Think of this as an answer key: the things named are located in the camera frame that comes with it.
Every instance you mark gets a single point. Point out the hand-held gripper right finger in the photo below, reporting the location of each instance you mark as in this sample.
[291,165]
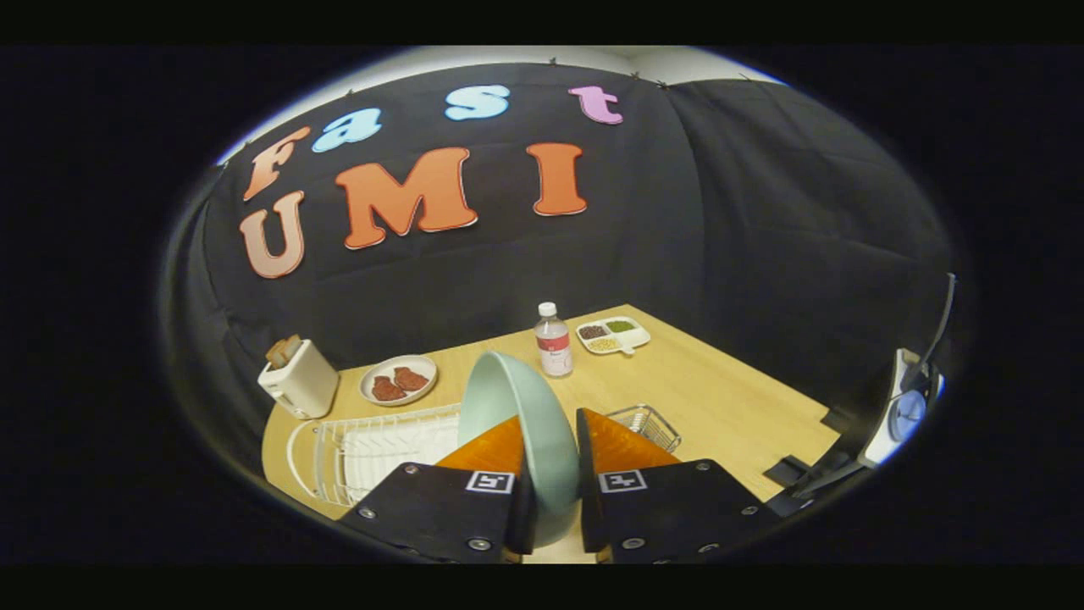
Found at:
[669,517]

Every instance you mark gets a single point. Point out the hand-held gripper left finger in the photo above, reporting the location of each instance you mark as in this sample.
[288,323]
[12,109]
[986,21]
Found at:
[440,517]

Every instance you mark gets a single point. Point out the pale green plate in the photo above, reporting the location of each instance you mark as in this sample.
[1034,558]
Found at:
[525,398]

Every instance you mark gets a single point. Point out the white plate with meat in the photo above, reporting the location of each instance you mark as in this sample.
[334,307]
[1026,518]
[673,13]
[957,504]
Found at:
[398,381]

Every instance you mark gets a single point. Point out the white divided dish with beans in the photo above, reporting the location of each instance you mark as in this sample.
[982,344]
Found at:
[613,335]

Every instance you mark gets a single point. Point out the black table clamp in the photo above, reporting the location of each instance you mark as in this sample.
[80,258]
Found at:
[838,420]
[789,472]

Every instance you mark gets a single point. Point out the red meat piece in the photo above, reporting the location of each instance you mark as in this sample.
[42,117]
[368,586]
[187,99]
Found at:
[411,379]
[388,389]

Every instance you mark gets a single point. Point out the white toaster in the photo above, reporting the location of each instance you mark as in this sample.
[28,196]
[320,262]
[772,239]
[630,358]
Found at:
[301,385]

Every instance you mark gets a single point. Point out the clear plastic bottle red label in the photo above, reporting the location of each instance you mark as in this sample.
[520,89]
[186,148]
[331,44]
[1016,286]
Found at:
[554,343]

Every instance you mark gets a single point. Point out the toasted bread slice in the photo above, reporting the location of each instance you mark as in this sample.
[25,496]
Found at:
[276,352]
[291,345]

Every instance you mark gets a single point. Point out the white and blue stand device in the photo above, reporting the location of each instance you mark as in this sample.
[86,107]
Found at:
[904,415]

